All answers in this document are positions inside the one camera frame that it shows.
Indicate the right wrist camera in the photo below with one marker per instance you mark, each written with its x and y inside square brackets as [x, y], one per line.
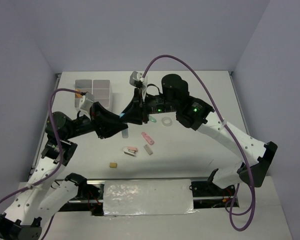
[137, 80]

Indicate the pink mini stapler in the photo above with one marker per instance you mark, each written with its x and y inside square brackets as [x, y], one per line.
[130, 151]

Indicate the silver foil covered panel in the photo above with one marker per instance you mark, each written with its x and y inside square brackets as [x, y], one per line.
[147, 197]

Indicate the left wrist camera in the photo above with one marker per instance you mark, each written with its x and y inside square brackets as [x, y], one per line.
[85, 103]

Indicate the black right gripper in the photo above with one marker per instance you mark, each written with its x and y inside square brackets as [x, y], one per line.
[134, 113]

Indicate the yellow eraser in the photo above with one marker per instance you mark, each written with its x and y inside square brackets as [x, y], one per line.
[113, 165]

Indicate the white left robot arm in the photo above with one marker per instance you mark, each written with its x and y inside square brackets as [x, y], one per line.
[34, 207]

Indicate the pink orange highlighter pen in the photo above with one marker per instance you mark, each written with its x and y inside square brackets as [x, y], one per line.
[77, 94]

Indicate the right white compartment organizer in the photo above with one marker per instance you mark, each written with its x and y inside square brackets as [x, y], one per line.
[102, 92]

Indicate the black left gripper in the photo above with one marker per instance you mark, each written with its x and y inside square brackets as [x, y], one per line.
[105, 122]

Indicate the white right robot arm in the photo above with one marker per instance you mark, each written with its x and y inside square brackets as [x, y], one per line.
[194, 113]

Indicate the grey white eraser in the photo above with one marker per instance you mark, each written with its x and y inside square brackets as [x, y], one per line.
[148, 149]

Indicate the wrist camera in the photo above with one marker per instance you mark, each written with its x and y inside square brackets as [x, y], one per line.
[137, 80]
[85, 103]

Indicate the clear tape roll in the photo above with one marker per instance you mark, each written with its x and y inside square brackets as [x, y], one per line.
[166, 121]

